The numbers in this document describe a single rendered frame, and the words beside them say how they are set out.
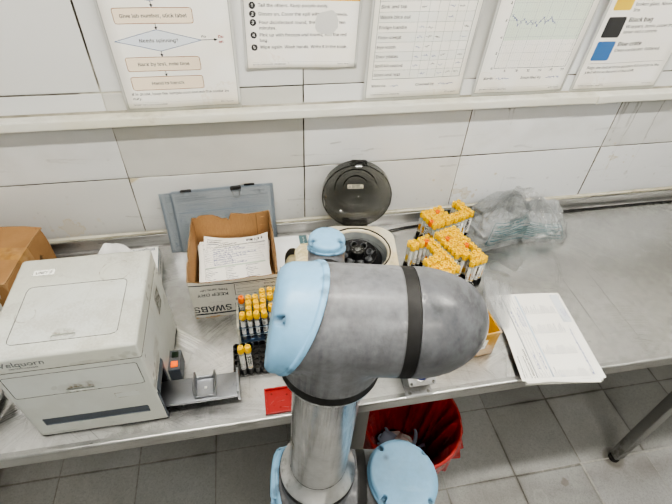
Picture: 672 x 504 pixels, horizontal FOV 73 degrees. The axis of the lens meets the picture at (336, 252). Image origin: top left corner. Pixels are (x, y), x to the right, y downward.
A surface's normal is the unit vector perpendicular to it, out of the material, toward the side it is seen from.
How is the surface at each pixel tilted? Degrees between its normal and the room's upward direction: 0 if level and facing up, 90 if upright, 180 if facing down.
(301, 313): 37
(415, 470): 10
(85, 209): 90
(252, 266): 1
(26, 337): 0
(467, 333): 60
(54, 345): 0
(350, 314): 31
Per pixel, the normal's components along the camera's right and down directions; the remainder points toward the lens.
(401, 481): 0.21, -0.69
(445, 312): 0.32, -0.26
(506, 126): 0.18, 0.68
